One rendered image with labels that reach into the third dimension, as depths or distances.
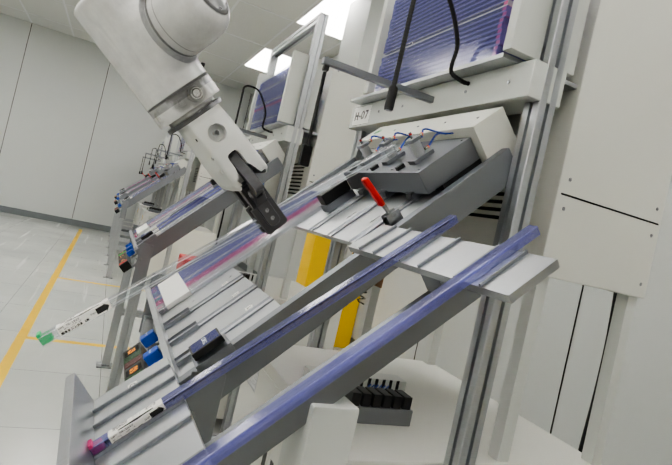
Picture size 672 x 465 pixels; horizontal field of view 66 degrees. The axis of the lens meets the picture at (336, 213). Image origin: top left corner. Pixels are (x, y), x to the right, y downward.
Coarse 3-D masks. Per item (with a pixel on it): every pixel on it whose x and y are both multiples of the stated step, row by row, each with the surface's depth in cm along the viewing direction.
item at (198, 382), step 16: (448, 224) 70; (416, 240) 68; (384, 256) 67; (400, 256) 67; (368, 272) 65; (336, 288) 64; (352, 288) 64; (320, 304) 63; (288, 320) 61; (304, 320) 62; (272, 336) 60; (240, 352) 59; (256, 352) 60; (208, 368) 58; (224, 368) 58; (192, 384) 57; (176, 400) 56; (96, 448) 53
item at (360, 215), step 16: (400, 192) 110; (432, 192) 100; (336, 208) 123; (352, 208) 117; (368, 208) 111; (400, 208) 101; (416, 208) 97; (304, 224) 125; (320, 224) 117; (336, 224) 112; (352, 224) 107; (368, 224) 102; (384, 224) 98; (336, 240) 105; (352, 240) 98
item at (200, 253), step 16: (368, 160) 73; (336, 176) 71; (304, 192) 69; (320, 192) 70; (288, 208) 68; (256, 224) 66; (224, 240) 65; (192, 256) 63; (160, 272) 62; (176, 272) 63; (128, 288) 61; (144, 288) 61; (112, 304) 60; (48, 336) 57
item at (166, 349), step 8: (152, 296) 128; (152, 304) 119; (152, 312) 113; (160, 320) 108; (160, 328) 101; (160, 336) 96; (160, 344) 93; (168, 344) 94; (168, 352) 87; (176, 368) 82; (176, 376) 79
